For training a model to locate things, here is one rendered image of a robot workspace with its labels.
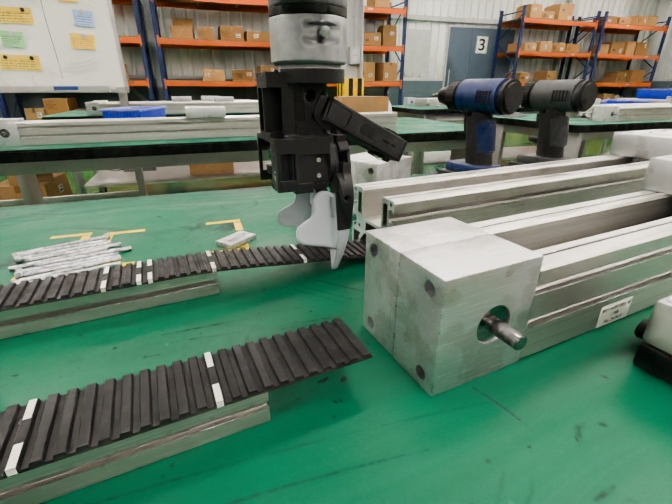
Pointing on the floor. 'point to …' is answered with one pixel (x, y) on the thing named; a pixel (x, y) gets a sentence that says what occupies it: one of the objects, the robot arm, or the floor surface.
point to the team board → (63, 59)
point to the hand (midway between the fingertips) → (330, 249)
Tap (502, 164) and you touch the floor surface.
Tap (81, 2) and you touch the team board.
